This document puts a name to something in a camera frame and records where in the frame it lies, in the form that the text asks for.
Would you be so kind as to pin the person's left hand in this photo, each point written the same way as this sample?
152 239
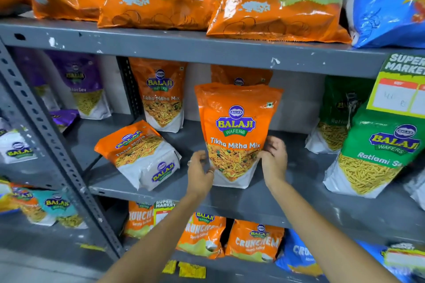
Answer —
197 180

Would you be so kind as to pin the person's right hand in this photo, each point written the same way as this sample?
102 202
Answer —
275 163

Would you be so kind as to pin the person's right thumb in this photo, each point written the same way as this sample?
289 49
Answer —
262 156

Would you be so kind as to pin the person's left thumb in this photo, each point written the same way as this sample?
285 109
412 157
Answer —
210 176

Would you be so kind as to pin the orange and white snack pouch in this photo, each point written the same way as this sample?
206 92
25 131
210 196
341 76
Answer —
236 117
239 75
139 156
162 93

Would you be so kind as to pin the person's left forearm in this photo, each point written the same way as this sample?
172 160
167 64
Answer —
156 243

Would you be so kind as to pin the person's right forearm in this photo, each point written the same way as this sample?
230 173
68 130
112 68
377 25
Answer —
318 233

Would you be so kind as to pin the green and yellow price label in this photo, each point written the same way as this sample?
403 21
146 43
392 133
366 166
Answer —
164 211
398 90
403 256

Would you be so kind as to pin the small orange and green chip bag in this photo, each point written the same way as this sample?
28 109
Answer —
254 243
137 221
201 236

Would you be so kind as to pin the yellow shelf sticker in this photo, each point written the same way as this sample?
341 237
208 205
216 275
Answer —
92 247
169 267
192 270

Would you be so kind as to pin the small blue chip bag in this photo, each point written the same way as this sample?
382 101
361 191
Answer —
375 256
297 256

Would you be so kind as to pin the gray metal shelf rack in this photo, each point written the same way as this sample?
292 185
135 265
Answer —
33 236
199 50

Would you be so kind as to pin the teal snack pouch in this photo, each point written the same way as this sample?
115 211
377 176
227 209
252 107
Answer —
61 206

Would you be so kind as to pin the purple and white snack pouch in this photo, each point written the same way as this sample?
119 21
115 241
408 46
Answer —
64 118
83 83
33 74

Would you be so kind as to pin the large blue chip bag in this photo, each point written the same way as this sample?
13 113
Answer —
385 4

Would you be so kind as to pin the blue and yellow snack pouch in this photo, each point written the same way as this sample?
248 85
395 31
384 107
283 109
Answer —
5 196

